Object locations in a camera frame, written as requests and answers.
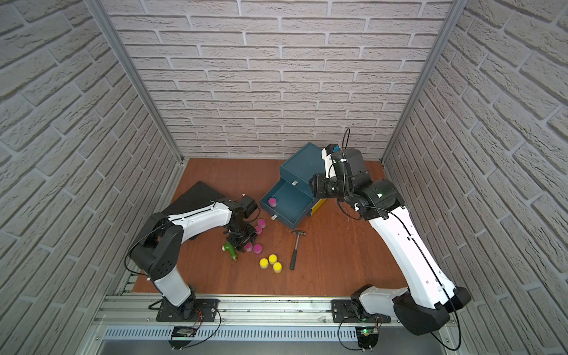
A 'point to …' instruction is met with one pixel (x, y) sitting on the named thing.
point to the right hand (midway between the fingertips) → (318, 181)
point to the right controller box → (367, 336)
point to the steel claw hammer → (298, 233)
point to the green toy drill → (228, 247)
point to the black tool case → (198, 196)
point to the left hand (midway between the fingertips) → (257, 241)
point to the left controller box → (181, 337)
